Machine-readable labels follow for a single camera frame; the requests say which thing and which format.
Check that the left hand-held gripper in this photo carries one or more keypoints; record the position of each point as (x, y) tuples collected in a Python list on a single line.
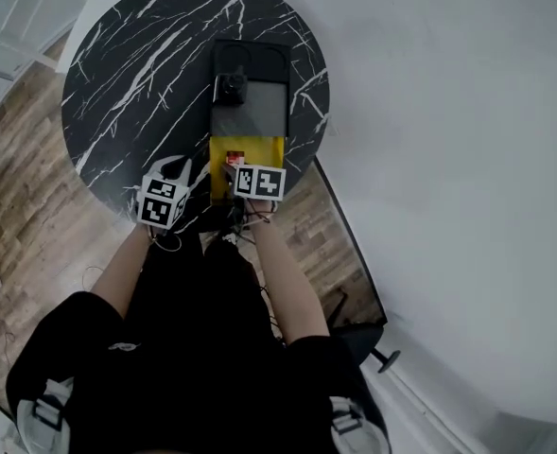
[(156, 208)]

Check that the person's right forearm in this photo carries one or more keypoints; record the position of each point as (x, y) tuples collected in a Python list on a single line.
[(287, 282)]

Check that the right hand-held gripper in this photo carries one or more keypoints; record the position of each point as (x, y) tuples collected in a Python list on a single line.
[(259, 183)]

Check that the black box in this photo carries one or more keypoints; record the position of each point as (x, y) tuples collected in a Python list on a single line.
[(259, 107)]

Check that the black chair base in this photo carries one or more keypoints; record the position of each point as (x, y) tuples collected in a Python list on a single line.
[(358, 341)]

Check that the small red label item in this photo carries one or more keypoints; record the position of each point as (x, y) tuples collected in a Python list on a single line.
[(234, 158)]

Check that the person's black clothing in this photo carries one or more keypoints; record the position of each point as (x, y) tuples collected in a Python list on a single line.
[(188, 348)]

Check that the white shelf frame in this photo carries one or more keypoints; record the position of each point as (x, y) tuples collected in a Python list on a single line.
[(27, 22)]

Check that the yellow packet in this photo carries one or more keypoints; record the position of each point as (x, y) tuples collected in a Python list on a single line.
[(259, 151)]

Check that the person's left forearm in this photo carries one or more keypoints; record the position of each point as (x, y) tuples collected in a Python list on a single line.
[(127, 272)]

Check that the small dark bottle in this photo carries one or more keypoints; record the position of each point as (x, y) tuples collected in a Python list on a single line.
[(231, 87)]

